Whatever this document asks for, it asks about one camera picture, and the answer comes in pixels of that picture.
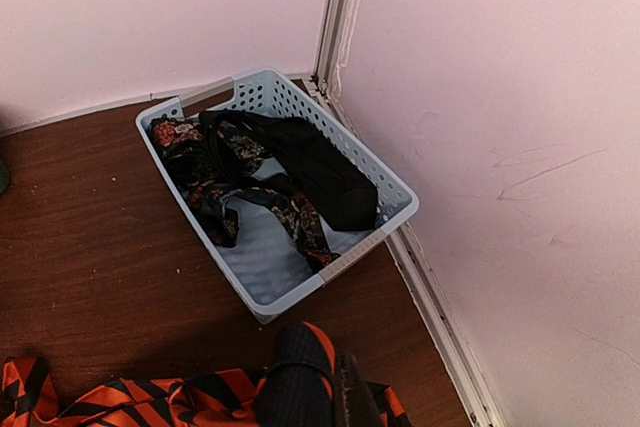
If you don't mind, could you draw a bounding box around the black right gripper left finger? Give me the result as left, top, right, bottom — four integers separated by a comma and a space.
253, 322, 336, 427

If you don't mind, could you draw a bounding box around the light blue perforated basket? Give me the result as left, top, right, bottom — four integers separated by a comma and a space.
135, 69, 398, 324

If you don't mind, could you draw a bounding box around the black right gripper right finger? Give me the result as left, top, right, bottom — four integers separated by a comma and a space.
333, 352, 383, 427

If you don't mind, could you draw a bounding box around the right aluminium frame post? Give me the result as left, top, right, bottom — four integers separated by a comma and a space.
305, 0, 507, 426

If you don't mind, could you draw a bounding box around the orange navy striped tie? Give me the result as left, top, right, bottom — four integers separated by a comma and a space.
1, 358, 411, 426

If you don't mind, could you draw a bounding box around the dark green divided organizer box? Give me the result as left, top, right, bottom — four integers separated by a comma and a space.
0, 161, 11, 195

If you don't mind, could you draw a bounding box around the plain black tie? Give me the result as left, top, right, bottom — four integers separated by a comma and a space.
198, 110, 378, 231

